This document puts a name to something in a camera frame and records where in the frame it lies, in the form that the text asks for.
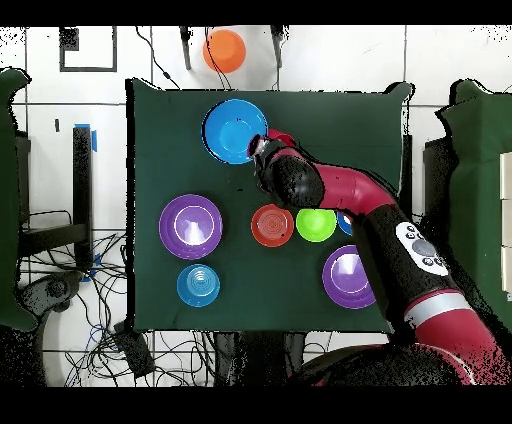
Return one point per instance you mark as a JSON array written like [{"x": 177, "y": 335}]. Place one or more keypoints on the black tripod leg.
[
  {"x": 277, "y": 44},
  {"x": 185, "y": 48}
]

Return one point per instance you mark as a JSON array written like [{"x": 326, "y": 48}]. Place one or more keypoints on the white box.
[{"x": 507, "y": 270}]

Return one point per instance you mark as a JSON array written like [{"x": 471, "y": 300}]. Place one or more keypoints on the green plastic bowl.
[{"x": 316, "y": 226}]

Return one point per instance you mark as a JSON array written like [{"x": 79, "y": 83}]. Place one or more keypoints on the blue tape strip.
[{"x": 94, "y": 140}]

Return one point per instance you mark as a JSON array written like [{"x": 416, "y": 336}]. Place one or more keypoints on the black square floor frame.
[{"x": 68, "y": 39}]

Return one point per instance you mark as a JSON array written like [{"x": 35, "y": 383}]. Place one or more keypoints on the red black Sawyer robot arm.
[{"x": 380, "y": 224}]

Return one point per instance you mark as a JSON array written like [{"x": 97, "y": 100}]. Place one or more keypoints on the large light blue bowl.
[{"x": 232, "y": 132}]

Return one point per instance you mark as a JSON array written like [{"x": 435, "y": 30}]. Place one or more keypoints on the black metal post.
[{"x": 407, "y": 168}]

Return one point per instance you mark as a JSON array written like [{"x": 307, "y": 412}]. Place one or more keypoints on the dark green tablecloth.
[{"x": 180, "y": 160}]

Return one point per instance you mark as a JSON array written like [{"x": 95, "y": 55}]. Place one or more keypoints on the green cloth covered table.
[
  {"x": 480, "y": 180},
  {"x": 8, "y": 200}
]

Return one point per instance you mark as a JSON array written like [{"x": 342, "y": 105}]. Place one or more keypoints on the black metal stand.
[{"x": 82, "y": 180}]

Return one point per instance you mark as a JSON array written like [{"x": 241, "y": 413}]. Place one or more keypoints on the small light blue bowl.
[{"x": 198, "y": 285}]

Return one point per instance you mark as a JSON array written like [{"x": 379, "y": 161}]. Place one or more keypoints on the dark blue plastic bowl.
[{"x": 344, "y": 224}]

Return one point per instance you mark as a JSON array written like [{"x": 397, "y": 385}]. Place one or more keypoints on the orange-red plastic bowl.
[{"x": 272, "y": 228}]

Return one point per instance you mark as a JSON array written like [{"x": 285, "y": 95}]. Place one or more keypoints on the orange round object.
[{"x": 224, "y": 51}]

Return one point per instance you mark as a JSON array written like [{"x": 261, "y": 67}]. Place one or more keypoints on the black power adapter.
[{"x": 134, "y": 352}]

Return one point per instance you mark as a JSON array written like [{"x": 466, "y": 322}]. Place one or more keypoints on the black grey chair base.
[{"x": 54, "y": 288}]

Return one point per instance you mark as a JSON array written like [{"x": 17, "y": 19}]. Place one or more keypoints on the purple plastic bowl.
[
  {"x": 344, "y": 276},
  {"x": 190, "y": 226}
]

